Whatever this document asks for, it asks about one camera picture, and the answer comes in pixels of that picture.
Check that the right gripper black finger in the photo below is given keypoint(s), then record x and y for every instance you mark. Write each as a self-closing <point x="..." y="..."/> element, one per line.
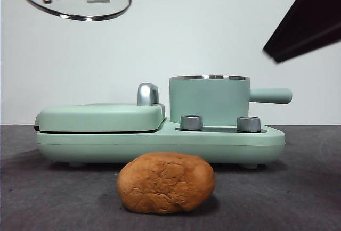
<point x="314" y="20"/>

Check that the mint green breakfast maker base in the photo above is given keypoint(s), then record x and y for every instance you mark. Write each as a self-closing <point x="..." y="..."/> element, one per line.
<point x="160" y="145"/>

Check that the silver control knob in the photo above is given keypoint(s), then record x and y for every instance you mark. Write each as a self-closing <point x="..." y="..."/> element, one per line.
<point x="248" y="123"/>
<point x="191" y="122"/>

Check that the brown potato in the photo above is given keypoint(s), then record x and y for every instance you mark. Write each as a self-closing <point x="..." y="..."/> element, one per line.
<point x="165" y="183"/>

